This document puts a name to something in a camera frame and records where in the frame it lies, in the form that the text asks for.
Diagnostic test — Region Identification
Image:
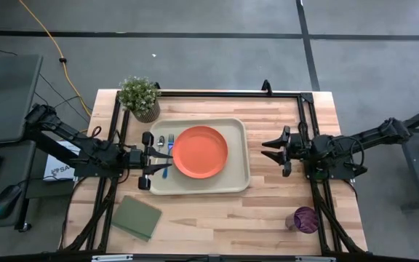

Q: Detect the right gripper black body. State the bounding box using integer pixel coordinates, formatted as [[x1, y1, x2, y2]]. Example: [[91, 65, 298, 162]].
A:
[[281, 125, 314, 178]]

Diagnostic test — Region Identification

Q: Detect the black computer mouse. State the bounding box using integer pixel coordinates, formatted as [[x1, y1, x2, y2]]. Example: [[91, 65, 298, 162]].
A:
[[0, 184, 23, 221]]

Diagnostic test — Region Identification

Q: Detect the grey desk top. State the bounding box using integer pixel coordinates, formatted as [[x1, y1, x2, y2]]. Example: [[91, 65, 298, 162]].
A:
[[0, 54, 44, 146]]

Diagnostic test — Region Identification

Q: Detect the orange plate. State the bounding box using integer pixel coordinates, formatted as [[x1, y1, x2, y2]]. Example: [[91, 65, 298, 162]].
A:
[[172, 125, 229, 180]]

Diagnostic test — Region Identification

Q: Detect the white cardboard box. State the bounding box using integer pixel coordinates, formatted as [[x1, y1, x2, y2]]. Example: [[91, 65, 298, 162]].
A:
[[43, 140, 81, 183]]

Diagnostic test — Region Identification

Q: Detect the green folded napkin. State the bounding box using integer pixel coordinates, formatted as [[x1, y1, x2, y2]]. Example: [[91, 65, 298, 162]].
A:
[[110, 195, 163, 242]]

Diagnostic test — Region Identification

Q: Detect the beige plastic tray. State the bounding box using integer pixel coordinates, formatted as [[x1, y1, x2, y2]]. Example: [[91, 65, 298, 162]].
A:
[[148, 116, 252, 196]]

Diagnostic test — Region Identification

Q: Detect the purple plastic cup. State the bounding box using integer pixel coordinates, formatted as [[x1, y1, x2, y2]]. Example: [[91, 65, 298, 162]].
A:
[[285, 206, 320, 234]]

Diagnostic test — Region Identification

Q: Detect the yellow cable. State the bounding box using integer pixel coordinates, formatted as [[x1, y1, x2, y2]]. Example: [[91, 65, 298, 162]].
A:
[[17, 0, 92, 134]]

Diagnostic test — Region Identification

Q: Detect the silver metal bracket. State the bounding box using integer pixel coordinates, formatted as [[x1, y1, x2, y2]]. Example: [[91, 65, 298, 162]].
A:
[[91, 254, 135, 262], [295, 255, 337, 262]]

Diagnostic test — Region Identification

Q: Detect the potted plant in ribbed pot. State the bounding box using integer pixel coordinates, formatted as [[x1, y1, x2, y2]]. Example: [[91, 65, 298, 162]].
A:
[[117, 75, 161, 124]]

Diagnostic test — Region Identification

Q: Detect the blue-handled fork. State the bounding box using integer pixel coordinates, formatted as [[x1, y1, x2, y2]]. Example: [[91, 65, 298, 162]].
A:
[[161, 133, 175, 180]]

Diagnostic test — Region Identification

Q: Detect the black aluminium table frame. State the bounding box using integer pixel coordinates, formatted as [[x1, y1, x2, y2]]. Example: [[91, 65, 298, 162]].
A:
[[58, 90, 369, 255]]

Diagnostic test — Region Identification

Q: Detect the caster wheel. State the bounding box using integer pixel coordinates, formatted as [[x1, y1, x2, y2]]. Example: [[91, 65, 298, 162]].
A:
[[14, 221, 33, 233]]

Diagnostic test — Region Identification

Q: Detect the dark low desk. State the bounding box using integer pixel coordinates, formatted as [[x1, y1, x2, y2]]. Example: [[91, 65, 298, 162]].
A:
[[0, 140, 76, 231]]

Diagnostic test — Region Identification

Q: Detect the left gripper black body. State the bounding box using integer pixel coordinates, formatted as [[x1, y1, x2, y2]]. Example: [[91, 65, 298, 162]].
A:
[[127, 131, 155, 191]]

